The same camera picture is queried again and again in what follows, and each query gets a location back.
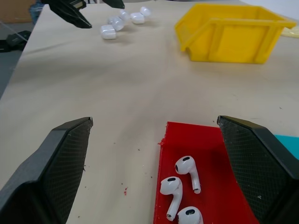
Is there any yellow plastic bin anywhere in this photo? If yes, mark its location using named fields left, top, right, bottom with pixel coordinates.
left=174, top=3, right=297, bottom=64

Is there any black equipment on floor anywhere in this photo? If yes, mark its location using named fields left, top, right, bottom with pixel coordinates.
left=0, top=30, right=31, bottom=53

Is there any teal flat tray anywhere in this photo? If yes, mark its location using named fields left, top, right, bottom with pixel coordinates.
left=274, top=134, right=299, bottom=161

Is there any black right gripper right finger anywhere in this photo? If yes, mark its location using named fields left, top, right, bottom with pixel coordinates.
left=216, top=115, right=299, bottom=224

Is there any red flat tray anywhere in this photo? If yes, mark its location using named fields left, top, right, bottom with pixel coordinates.
left=153, top=121, right=260, bottom=224

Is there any white earbud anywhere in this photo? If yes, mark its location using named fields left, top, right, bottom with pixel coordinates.
left=174, top=155, right=201, bottom=194
left=177, top=206, right=204, bottom=224
left=159, top=176, right=183, bottom=221

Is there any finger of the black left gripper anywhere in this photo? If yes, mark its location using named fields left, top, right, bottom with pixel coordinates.
left=102, top=0, right=126, bottom=10
left=48, top=0, right=93, bottom=29

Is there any pale yellow flat object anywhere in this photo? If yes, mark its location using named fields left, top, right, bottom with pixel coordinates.
left=279, top=26, right=299, bottom=38

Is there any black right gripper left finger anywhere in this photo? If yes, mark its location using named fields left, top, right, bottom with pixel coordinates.
left=0, top=116, right=94, bottom=224

